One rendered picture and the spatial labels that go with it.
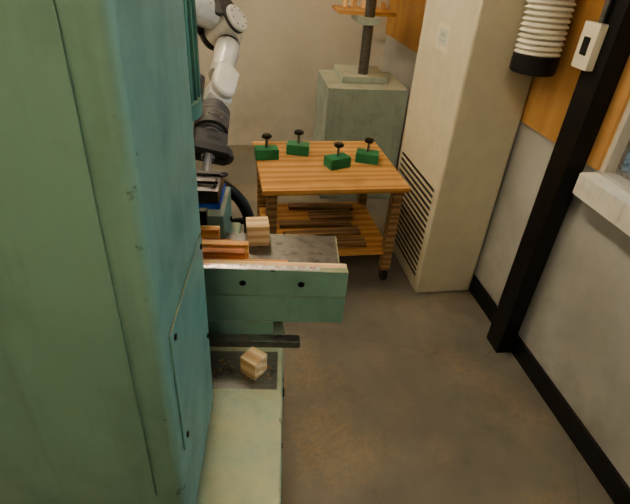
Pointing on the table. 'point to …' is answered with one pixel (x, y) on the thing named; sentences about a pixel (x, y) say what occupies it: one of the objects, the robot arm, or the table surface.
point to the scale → (261, 267)
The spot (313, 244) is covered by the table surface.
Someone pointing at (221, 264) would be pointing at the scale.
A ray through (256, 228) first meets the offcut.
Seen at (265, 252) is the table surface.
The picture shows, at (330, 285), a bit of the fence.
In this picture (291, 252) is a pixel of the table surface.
